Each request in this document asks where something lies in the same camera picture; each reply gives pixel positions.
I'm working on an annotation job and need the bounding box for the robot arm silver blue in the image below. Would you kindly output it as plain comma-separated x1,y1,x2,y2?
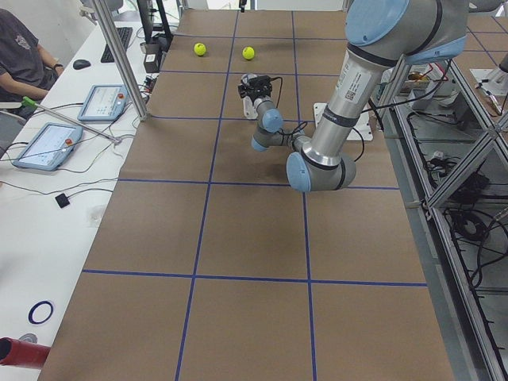
238,0,468,193

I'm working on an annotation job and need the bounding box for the clear tennis ball can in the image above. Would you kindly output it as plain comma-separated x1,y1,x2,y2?
241,73,258,120

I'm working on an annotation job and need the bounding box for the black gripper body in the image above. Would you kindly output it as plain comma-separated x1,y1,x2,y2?
244,77,272,102

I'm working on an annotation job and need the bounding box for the black computer monitor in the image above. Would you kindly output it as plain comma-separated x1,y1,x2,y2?
137,0,173,48

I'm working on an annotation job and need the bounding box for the seated person grey shirt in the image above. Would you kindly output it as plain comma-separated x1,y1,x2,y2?
1,9,64,102

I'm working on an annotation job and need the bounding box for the teach pendant near tablet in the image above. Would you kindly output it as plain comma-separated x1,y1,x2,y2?
13,123,83,171

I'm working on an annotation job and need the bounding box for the teach pendant far tablet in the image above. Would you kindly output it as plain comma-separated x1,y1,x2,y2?
78,84,129,123

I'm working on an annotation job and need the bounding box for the white pedestal column base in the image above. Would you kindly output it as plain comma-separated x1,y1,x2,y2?
313,102,373,141

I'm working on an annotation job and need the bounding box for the black keyboard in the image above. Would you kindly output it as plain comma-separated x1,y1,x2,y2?
100,26,134,64

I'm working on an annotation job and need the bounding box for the aluminium frame post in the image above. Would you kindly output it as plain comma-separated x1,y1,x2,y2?
91,0,148,121

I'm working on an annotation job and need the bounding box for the black box with label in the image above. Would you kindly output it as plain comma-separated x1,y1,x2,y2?
144,44,161,74

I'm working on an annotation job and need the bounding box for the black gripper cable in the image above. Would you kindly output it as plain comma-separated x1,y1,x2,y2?
269,75,366,164

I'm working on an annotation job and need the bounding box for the yellow tennis ball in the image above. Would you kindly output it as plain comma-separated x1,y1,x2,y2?
242,46,256,60
194,42,206,56

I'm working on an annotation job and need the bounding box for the small black square puck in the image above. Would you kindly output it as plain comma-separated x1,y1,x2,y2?
55,193,70,209

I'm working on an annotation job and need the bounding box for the red cylinder tube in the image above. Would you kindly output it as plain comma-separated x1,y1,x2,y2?
1,337,51,369

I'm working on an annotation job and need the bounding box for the teach pendant tablet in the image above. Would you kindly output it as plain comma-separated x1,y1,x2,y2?
78,84,129,123
13,123,83,171

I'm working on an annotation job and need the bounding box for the blue tape ring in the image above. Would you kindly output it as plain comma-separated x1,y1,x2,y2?
27,300,55,325

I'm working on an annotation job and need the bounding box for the black computer mouse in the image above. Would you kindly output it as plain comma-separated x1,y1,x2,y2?
72,59,91,70

